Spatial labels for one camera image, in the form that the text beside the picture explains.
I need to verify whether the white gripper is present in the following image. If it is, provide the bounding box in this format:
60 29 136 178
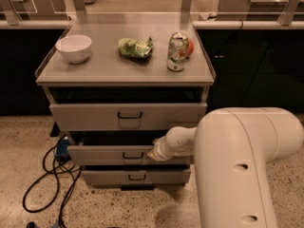
147 137 173 162

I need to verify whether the grey drawer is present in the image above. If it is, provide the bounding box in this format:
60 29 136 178
83 168 191 186
67 130 192 166
50 103 207 131

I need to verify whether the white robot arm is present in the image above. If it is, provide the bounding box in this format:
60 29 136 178
148 107 304 228

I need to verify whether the grey top drawer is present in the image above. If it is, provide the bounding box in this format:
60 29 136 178
50 103 207 131

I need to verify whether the grey bottom drawer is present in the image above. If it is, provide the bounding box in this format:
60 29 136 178
83 168 191 186

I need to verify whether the grey drawer cabinet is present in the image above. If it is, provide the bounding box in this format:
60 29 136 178
34 12 217 192

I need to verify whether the blue power box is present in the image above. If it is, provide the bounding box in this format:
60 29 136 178
55 136 70 159

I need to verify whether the green crumpled chip bag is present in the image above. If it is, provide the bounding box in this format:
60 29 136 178
118 38 154 59

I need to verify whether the orange fruit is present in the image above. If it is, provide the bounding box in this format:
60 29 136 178
187 38 194 58

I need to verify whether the white bowl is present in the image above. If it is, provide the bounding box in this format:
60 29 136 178
55 35 92 64

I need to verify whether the grey background counter right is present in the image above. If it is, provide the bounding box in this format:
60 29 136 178
217 0 289 21

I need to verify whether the grey background table left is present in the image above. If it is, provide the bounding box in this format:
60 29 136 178
0 0 67 20

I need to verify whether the white horizontal rail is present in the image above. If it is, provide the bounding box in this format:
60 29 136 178
0 20 304 30

